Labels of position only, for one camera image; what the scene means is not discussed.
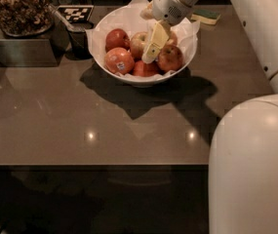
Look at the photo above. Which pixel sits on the red apple front centre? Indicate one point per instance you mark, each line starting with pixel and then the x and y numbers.
pixel 143 69

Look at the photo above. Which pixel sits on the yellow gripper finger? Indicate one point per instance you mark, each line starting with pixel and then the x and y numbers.
pixel 146 13
pixel 157 36

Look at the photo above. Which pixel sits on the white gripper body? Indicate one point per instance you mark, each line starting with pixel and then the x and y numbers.
pixel 166 4

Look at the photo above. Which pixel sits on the black white marker tag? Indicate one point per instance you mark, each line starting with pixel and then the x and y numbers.
pixel 76 13

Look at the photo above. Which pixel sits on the red apple with sticker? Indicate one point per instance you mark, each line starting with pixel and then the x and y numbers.
pixel 119 60

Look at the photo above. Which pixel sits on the stainless steel box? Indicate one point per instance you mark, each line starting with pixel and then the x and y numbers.
pixel 44 50

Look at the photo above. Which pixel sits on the yellow-red apple centre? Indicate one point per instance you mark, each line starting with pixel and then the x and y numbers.
pixel 137 44

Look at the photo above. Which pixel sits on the red apple back left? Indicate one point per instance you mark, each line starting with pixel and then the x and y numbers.
pixel 117 38

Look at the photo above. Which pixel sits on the white paper bowl liner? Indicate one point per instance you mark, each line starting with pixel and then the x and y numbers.
pixel 125 18

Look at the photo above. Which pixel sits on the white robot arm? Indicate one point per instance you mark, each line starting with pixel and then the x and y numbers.
pixel 243 163

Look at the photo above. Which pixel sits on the green yellow sponge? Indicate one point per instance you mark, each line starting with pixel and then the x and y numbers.
pixel 205 16

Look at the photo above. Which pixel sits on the red apple back right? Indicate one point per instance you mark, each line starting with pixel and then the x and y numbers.
pixel 173 39

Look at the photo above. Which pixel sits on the white ceramic bowl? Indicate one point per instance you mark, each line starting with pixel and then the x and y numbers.
pixel 145 80

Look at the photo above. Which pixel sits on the black cup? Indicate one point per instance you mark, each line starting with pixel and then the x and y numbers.
pixel 79 39

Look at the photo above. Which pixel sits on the metal scoop handle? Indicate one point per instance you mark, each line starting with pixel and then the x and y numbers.
pixel 58 15

